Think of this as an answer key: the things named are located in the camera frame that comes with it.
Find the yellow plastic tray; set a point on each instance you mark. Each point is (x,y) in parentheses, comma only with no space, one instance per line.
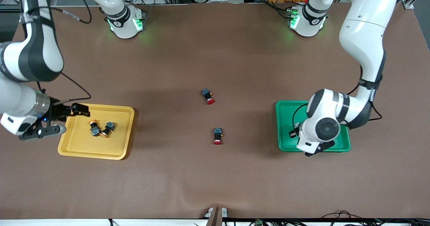
(117,145)

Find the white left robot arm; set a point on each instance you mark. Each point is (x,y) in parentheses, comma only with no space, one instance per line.
(362,34)

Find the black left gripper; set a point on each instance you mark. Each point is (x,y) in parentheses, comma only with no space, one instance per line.
(293,133)

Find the green plastic tray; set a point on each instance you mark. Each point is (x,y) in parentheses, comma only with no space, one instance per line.
(285,118)

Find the yellow mushroom push button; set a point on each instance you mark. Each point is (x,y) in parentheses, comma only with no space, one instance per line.
(95,130)
(109,127)

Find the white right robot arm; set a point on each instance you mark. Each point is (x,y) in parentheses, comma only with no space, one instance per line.
(40,58)

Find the red mushroom push button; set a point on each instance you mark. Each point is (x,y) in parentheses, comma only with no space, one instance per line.
(217,136)
(208,96)

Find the brown table mat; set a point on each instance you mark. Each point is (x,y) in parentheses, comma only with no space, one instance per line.
(215,179)

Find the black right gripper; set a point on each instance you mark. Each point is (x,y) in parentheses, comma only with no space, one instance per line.
(55,112)

